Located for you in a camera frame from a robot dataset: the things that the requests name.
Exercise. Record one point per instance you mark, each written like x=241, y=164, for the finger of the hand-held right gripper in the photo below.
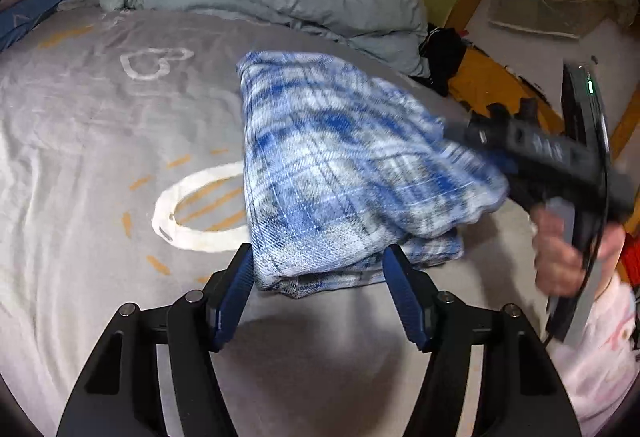
x=502, y=165
x=467, y=132

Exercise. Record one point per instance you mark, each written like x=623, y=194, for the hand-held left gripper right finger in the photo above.
x=407, y=302

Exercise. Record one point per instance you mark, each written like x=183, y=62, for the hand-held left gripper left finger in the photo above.
x=232, y=297

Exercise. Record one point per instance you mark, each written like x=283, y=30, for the blue plaid shirt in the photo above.
x=340, y=167

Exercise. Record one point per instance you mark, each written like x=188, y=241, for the person's right forearm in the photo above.
x=600, y=352

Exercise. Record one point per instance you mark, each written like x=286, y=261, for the person's right hand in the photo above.
x=555, y=257

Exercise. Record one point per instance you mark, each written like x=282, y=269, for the black cloth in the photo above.
x=442, y=57

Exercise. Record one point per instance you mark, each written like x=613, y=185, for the red cloth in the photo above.
x=631, y=262

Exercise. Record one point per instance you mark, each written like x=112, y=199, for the grey folded mat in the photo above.
x=545, y=12

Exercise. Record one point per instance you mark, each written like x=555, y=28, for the blue pillow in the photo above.
x=25, y=17

